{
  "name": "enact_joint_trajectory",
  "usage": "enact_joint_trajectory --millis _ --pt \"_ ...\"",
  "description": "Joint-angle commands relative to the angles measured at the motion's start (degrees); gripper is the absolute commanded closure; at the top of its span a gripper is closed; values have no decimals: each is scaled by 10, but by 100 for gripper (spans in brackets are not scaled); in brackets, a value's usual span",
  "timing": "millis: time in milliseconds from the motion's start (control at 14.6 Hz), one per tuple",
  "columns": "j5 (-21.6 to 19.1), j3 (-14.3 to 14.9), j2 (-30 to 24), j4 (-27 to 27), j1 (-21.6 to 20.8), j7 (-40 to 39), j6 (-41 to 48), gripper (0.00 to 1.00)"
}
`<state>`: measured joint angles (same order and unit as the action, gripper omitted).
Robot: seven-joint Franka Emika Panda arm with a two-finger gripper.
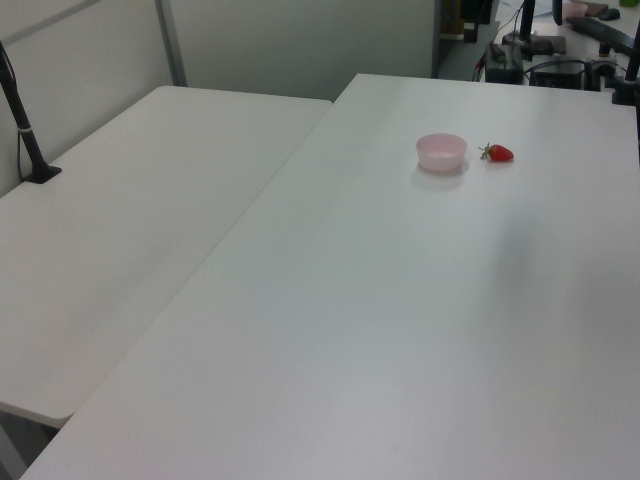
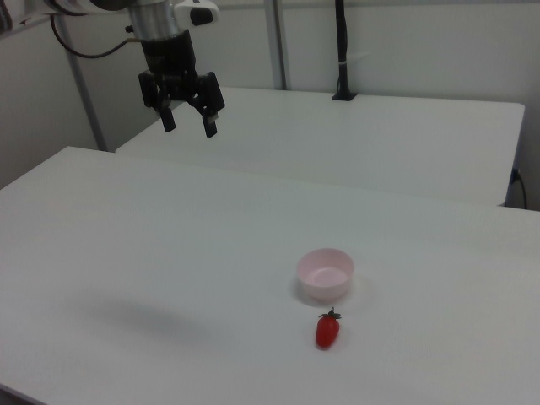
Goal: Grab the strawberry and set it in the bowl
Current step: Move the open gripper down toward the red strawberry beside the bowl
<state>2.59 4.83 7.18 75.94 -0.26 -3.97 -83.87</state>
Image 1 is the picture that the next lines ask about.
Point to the black monitor stand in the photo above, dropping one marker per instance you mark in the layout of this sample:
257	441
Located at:
526	22

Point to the black computer mouse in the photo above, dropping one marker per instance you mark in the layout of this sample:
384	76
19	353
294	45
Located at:
609	14

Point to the brown pad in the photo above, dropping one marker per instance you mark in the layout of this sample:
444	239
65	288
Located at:
550	45

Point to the grey partition corner post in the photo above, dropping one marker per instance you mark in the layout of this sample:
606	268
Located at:
172	45

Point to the red strawberry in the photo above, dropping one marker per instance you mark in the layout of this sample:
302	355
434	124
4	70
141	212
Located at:
500	153

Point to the dark grey device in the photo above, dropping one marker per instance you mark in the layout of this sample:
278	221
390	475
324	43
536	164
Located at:
502	65

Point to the white side table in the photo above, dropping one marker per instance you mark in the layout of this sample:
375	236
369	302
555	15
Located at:
125	210

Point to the black camera stand pole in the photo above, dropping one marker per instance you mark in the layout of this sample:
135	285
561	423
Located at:
22	125

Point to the pink plastic bowl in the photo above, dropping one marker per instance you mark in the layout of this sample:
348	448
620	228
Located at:
442	152

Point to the black electronics box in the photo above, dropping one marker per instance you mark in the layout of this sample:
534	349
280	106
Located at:
556	75

